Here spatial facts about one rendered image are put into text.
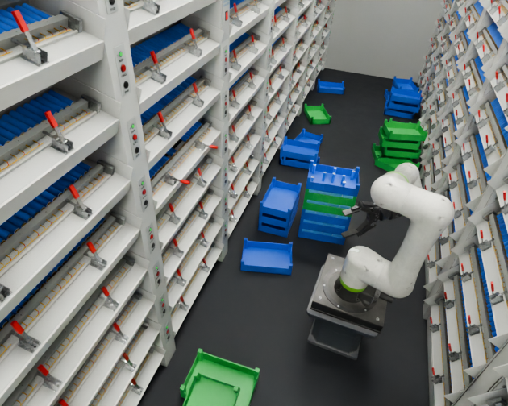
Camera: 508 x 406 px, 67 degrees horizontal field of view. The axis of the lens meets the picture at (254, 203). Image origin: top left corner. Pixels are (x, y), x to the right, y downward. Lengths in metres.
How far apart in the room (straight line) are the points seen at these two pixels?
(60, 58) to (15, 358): 0.67
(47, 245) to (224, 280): 1.40
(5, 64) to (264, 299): 1.71
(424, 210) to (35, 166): 1.13
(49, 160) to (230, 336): 1.39
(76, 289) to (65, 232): 0.19
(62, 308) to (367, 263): 1.13
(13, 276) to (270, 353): 1.35
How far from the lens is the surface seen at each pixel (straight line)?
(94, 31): 1.01
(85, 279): 1.18
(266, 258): 2.38
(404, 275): 1.62
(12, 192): 0.87
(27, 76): 0.84
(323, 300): 1.80
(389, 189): 1.40
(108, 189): 1.14
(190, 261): 1.94
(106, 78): 1.04
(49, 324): 1.12
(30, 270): 0.98
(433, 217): 1.40
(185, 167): 1.54
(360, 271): 1.68
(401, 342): 2.21
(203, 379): 1.85
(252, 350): 2.02
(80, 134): 1.01
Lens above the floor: 1.75
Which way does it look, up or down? 39 degrees down
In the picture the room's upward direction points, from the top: 4 degrees clockwise
